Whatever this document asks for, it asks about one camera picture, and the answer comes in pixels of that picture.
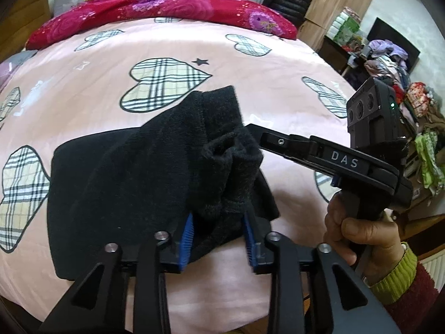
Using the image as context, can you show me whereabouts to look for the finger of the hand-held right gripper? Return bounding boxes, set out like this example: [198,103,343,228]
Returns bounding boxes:
[243,123,339,186]

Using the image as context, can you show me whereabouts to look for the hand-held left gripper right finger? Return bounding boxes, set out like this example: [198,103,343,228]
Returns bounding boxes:
[242,212,402,334]

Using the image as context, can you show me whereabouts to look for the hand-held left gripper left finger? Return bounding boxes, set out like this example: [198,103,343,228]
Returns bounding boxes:
[38,212,195,334]

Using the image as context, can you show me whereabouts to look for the black pants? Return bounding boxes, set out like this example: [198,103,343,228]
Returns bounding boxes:
[47,84,281,282]

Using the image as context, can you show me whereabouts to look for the person's right forearm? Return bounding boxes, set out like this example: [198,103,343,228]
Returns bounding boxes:
[365,242,445,334]

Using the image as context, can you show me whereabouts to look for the person's right hand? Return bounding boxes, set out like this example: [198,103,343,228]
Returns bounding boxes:
[323,193,409,286]

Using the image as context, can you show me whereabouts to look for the pink heart-print bed sheet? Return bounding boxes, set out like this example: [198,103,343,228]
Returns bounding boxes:
[0,17,365,334]

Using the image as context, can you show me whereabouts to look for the dark wooden cabinet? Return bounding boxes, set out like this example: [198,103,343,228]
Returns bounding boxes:
[318,35,352,73]

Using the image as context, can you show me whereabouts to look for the pile of clothes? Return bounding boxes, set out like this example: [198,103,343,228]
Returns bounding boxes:
[348,38,445,195]

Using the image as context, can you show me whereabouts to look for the white radiator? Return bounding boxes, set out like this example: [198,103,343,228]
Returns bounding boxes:
[421,250,445,293]

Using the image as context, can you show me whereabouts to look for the stack of green white boxes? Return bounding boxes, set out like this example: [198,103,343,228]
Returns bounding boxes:
[328,6,367,46]

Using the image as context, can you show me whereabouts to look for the black television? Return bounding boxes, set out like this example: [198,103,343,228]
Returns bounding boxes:
[367,17,421,72]

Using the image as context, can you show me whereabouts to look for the black down jacket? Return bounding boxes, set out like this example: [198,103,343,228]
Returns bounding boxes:
[261,0,312,28]

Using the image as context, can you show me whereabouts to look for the red floral quilt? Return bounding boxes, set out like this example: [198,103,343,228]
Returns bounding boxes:
[25,0,299,51]

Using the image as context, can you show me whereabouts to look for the purple grey pillow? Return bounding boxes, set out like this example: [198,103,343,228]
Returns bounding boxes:
[0,50,37,91]

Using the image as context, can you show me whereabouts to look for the wooden headboard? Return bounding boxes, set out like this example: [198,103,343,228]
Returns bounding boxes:
[0,0,53,63]

